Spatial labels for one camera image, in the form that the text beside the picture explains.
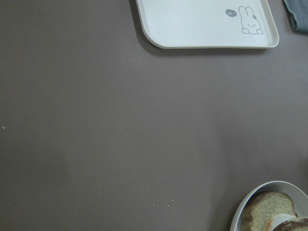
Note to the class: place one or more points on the fried egg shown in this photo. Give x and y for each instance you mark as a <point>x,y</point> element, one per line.
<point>276,220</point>

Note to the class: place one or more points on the grey folded cloth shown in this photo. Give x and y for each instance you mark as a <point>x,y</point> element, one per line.
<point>298,13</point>

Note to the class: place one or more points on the white round plate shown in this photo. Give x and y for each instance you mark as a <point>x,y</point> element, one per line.
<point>299,198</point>

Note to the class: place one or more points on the bread slice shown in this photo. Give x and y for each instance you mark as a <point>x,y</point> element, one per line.
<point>296,224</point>
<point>262,209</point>

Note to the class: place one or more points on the bread slice under egg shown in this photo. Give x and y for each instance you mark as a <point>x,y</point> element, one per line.
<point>262,209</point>

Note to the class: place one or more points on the cream rabbit tray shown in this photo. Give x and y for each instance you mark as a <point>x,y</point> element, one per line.
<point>194,24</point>

